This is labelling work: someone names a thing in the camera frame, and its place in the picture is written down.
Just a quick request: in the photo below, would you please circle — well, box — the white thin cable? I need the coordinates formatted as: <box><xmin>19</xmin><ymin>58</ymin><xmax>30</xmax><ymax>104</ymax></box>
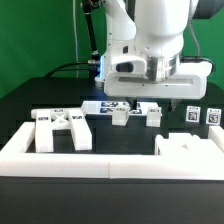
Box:
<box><xmin>72</xmin><ymin>0</ymin><xmax>81</xmax><ymax>79</ymax></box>

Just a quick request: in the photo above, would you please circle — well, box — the white U-shaped fence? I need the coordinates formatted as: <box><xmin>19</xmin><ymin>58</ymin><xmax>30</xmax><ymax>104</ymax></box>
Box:
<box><xmin>0</xmin><ymin>122</ymin><xmax>224</xmax><ymax>181</ymax></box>

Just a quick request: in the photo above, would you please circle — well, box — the small tag cube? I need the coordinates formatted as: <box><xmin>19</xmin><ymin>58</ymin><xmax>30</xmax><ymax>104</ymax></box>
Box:
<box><xmin>206</xmin><ymin>108</ymin><xmax>222</xmax><ymax>125</ymax></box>
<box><xmin>186</xmin><ymin>106</ymin><xmax>201</xmax><ymax>123</ymax></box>

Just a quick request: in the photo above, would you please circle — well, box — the left small tag cube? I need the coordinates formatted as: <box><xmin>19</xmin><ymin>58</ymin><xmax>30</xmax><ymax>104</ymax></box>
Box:
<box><xmin>186</xmin><ymin>106</ymin><xmax>201</xmax><ymax>123</ymax></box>

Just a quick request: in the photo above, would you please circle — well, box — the white chair seat part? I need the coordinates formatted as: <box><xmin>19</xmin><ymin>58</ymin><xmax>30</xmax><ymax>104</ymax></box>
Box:
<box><xmin>155</xmin><ymin>133</ymin><xmax>224</xmax><ymax>158</ymax></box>

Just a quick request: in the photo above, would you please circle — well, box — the right small tag cube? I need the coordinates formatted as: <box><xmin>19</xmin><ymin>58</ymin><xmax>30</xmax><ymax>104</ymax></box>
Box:
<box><xmin>206</xmin><ymin>108</ymin><xmax>222</xmax><ymax>125</ymax></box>

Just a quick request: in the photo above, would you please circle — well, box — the white chair back frame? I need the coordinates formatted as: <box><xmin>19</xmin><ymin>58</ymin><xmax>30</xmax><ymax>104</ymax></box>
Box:
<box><xmin>31</xmin><ymin>108</ymin><xmax>92</xmax><ymax>153</ymax></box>

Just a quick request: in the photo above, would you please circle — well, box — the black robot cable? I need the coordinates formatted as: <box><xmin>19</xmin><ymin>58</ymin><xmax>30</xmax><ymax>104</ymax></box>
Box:
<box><xmin>44</xmin><ymin>13</ymin><xmax>101</xmax><ymax>79</ymax></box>

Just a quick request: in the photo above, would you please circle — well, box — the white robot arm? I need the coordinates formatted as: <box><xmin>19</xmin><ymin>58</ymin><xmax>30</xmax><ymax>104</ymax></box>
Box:
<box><xmin>82</xmin><ymin>0</ymin><xmax>224</xmax><ymax>103</ymax></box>

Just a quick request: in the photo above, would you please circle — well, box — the white marker sheet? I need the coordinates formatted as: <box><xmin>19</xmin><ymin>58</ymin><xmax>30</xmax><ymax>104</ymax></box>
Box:
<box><xmin>81</xmin><ymin>101</ymin><xmax>162</xmax><ymax>116</ymax></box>

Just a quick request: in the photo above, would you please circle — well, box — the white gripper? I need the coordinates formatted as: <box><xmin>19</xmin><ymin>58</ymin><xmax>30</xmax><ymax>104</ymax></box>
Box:
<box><xmin>104</xmin><ymin>56</ymin><xmax>213</xmax><ymax>111</ymax></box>

